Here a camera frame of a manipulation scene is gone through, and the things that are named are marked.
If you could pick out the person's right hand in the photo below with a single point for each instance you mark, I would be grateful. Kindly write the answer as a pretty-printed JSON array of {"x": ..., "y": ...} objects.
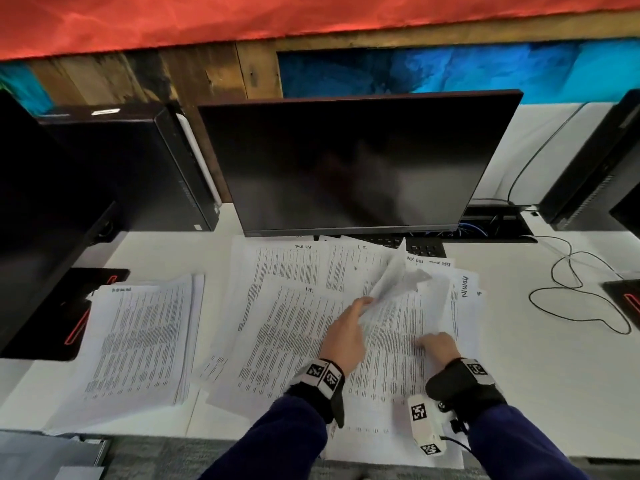
[{"x": 440, "y": 347}]

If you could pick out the person's left hand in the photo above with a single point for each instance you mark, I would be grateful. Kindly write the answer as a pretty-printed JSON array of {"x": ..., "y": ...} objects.
[{"x": 345, "y": 344}]

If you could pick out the pile of printed papers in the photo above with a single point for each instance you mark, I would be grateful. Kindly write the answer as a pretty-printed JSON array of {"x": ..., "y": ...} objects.
[{"x": 280, "y": 324}]

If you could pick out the printed paper bundle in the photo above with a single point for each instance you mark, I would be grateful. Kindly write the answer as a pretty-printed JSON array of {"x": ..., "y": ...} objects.
[{"x": 395, "y": 282}]

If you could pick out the sorted stack of printed sheets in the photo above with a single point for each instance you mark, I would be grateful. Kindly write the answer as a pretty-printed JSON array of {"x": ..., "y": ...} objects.
[{"x": 135, "y": 344}]

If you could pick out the person's left forearm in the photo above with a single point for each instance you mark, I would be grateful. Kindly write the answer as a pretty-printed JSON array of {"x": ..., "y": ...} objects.
[{"x": 270, "y": 444}]

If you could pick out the person's right forearm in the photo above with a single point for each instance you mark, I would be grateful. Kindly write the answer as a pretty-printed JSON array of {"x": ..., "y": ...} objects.
[{"x": 525, "y": 449}]

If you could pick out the black keyboard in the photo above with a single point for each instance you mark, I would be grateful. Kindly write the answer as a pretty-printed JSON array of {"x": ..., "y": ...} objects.
[{"x": 425, "y": 248}]

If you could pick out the white table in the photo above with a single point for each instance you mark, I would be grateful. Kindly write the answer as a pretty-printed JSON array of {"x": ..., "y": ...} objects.
[{"x": 165, "y": 249}]

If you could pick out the black desktop computer tower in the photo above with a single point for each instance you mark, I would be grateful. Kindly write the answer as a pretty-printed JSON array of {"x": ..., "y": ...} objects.
[
  {"x": 130, "y": 164},
  {"x": 590, "y": 179}
]

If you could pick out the blue cloth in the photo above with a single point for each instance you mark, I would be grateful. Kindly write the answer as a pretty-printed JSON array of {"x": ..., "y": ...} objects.
[{"x": 450, "y": 72}]

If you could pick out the wooden plank partition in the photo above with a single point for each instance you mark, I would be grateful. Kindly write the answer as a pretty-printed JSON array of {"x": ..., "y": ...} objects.
[{"x": 210, "y": 74}]

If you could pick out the red-orange cloth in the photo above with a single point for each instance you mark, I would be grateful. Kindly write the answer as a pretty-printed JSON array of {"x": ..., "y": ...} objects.
[{"x": 300, "y": 17}]

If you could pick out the teal green cloth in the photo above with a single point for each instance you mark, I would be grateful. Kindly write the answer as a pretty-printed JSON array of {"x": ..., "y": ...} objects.
[{"x": 22, "y": 87}]

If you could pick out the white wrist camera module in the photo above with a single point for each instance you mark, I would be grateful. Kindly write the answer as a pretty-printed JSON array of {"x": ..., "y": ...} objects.
[{"x": 425, "y": 422}]

